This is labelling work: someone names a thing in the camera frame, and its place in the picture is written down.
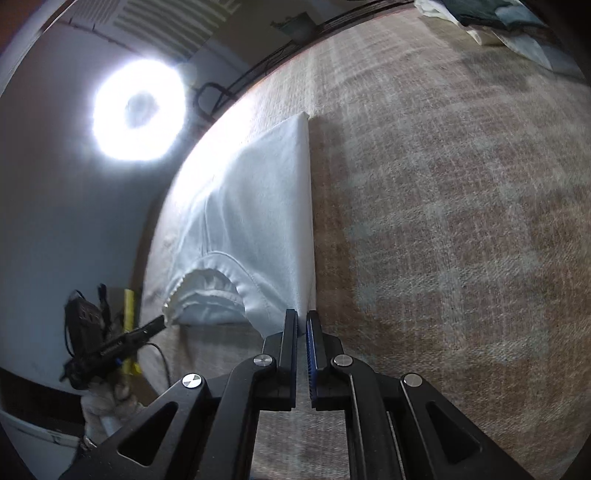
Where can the yellow plastic rack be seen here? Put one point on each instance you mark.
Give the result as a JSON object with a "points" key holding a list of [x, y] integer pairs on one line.
{"points": [[130, 309]]}

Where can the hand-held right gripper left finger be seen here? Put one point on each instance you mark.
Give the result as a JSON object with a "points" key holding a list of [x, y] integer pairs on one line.
{"points": [[290, 350]]}

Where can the light blue folded cloth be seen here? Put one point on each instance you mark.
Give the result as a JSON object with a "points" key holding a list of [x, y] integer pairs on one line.
{"points": [[517, 16]]}

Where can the green striped wall hanging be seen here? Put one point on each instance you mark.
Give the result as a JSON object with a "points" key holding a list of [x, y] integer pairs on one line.
{"points": [[161, 23]]}

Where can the black metal clothes rack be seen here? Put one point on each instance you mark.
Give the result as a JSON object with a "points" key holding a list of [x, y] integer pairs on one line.
{"points": [[258, 69]]}

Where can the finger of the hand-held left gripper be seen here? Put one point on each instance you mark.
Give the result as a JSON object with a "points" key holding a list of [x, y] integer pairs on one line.
{"points": [[138, 333]]}

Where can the white t-shirt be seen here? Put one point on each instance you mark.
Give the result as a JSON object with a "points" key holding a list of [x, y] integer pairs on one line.
{"points": [[268, 207]]}

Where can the dark green folded cloth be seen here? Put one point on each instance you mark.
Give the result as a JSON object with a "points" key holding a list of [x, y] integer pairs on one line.
{"points": [[471, 11]]}

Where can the small potted plant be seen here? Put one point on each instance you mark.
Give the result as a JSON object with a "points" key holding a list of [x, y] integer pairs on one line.
{"points": [[295, 25]]}

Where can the pale white folded cloth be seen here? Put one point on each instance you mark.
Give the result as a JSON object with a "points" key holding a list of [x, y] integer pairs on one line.
{"points": [[531, 46]]}

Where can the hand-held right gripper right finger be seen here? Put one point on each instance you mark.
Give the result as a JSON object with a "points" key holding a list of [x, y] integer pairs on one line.
{"points": [[310, 360]]}

